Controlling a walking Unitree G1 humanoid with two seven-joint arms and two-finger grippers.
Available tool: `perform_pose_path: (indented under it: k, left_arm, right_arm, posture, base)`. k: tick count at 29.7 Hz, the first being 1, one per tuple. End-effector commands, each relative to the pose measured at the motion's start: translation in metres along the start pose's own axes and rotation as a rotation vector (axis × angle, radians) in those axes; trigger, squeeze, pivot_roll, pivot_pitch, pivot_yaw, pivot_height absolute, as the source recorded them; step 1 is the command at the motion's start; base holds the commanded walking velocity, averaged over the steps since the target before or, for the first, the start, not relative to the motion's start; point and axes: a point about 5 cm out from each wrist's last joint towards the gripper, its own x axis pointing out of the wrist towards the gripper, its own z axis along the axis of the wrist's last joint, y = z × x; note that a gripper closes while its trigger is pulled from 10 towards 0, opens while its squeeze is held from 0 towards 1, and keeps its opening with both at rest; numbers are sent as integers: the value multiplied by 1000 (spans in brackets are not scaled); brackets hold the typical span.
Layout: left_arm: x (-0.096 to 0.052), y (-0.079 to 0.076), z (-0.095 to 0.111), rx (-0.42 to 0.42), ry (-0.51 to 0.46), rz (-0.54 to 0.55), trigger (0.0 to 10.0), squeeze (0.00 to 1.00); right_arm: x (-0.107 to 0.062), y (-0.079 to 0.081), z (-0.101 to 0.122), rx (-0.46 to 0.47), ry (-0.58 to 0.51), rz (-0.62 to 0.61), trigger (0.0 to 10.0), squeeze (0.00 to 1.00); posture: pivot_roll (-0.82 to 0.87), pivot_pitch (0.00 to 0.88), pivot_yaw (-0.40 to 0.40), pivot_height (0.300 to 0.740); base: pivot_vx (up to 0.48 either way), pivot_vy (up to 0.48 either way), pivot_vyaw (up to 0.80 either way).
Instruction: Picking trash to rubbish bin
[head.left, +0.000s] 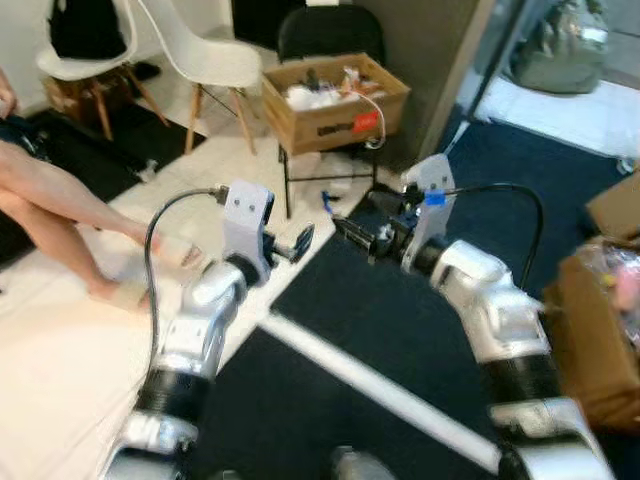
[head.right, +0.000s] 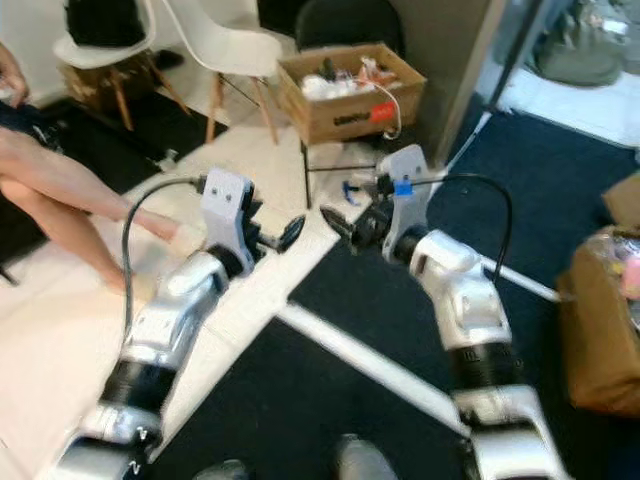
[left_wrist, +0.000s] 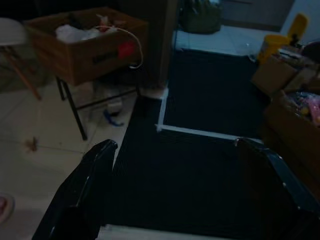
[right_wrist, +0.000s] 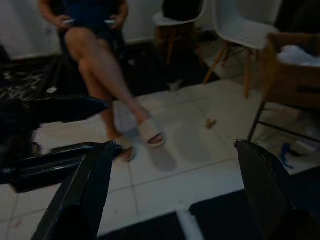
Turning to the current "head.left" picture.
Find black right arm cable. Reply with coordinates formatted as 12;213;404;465
438;182;547;293

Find black cloth bundle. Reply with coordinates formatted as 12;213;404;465
48;0;128;61

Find black metal chair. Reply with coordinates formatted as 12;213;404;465
276;4;389;219

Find brown cardboard rubbish box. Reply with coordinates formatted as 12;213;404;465
544;174;640;433

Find person bare leg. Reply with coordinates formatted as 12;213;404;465
0;188;153;313
0;138;208;273

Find white chair wooden legs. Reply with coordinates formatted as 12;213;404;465
134;0;265;158
36;0;163;143

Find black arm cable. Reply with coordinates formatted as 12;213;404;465
438;182;547;293
144;186;230;379

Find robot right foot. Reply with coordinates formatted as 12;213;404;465
329;446;388;480

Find white floor strip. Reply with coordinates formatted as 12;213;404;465
257;311;503;473

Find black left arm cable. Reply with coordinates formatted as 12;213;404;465
144;186;230;379

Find clear pink plastic trash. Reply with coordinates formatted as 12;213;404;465
578;238;640;343

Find cardboard box red label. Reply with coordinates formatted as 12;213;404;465
261;54;412;157

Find dark blue carpet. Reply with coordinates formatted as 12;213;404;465
185;118;640;480

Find white thin cable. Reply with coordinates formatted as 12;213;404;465
345;88;388;151

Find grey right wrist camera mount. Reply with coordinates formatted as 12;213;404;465
401;154;457;267

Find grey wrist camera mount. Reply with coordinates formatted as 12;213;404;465
221;180;277;265
401;154;457;267

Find grey backpack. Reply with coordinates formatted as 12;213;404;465
511;0;612;97

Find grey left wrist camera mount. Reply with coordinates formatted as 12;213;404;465
221;180;277;265

